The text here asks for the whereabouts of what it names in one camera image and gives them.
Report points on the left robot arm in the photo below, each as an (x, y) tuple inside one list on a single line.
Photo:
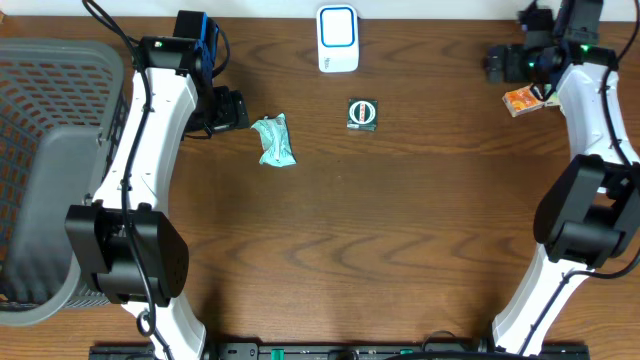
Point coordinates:
[(124, 243)]

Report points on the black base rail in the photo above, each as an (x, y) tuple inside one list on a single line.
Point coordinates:
[(252, 351)]

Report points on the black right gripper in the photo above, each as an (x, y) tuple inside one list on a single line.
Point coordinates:
[(512, 68)]

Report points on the orange tissue pack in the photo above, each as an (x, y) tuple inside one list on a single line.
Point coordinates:
[(522, 101)]

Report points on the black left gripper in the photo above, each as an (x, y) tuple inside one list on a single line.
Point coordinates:
[(235, 116)]

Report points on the grey plastic basket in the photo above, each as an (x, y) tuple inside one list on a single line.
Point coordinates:
[(62, 113)]

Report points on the teal tissue pack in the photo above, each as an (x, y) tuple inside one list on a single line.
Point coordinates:
[(553, 99)]

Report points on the teal wrapper pack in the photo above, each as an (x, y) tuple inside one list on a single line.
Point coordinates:
[(275, 141)]

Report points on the dark green round-logo box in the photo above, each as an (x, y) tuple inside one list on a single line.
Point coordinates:
[(362, 114)]

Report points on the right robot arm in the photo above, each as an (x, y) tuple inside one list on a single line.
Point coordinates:
[(591, 213)]

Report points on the white barcode scanner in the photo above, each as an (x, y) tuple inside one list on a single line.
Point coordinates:
[(337, 38)]

